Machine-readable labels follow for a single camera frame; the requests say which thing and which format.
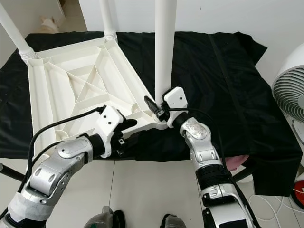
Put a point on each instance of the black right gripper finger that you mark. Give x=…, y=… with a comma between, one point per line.
x=151, y=104

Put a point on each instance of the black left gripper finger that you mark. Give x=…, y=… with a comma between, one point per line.
x=130, y=123

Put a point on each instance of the white plastic table leg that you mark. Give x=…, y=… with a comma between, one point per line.
x=107, y=19
x=14, y=33
x=165, y=47

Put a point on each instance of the white plastic table top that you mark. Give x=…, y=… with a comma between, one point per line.
x=80, y=90

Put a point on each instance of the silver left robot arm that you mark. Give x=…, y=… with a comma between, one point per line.
x=61, y=171

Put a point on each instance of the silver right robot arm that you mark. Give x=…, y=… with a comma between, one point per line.
x=204, y=147

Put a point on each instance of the black fabric table cover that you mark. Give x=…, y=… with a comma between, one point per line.
x=232, y=104

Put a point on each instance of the grey robot left foot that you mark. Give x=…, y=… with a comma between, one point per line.
x=104, y=218

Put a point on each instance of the grey robot foot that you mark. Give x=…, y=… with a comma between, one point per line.
x=173, y=221
x=104, y=218

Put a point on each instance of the pink soft item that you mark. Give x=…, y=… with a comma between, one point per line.
x=237, y=161

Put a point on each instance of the grey robot right foot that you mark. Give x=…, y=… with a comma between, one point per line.
x=173, y=221

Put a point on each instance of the grey metal table leg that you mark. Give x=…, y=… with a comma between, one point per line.
x=244, y=175

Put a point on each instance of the beige furry object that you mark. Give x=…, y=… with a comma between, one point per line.
x=50, y=23

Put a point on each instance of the white round standing fan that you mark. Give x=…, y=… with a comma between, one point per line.
x=292, y=88

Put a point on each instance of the white rounded appliance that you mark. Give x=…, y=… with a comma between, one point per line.
x=299, y=142

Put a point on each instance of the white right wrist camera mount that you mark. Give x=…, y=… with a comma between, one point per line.
x=175, y=99

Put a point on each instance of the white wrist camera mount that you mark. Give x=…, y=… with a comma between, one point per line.
x=175, y=99
x=109, y=126

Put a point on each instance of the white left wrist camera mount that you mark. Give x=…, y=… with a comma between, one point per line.
x=109, y=126

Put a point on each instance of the black metal frame rod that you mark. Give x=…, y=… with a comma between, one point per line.
x=12, y=173

